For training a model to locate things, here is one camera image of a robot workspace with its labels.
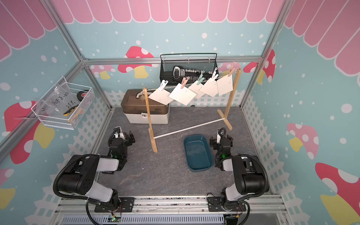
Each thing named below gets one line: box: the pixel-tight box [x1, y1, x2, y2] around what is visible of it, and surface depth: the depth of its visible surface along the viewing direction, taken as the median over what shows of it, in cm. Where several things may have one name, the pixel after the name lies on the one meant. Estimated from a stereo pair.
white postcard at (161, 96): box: [147, 88, 174, 106], surface depth 73 cm
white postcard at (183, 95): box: [168, 82, 197, 106], surface depth 75 cm
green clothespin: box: [196, 70, 205, 86], surface depth 73 cm
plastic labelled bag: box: [38, 82, 81, 115], surface depth 69 cm
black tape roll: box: [76, 90, 88, 102], surface depth 82 cm
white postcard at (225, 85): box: [216, 74, 234, 97], surface depth 81 cm
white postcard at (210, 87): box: [198, 77, 219, 98], surface depth 79 cm
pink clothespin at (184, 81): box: [180, 76, 190, 90], surface depth 72 cm
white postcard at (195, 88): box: [187, 80, 206, 99], surface depth 77 cm
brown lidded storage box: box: [120, 89, 171, 125], surface depth 101 cm
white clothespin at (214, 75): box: [211, 67, 219, 82], surface depth 75 cm
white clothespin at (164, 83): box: [159, 79, 169, 92], surface depth 68 cm
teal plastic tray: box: [184, 134, 214, 173], surface depth 93 cm
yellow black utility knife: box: [62, 104, 80, 116], surface depth 68 cm
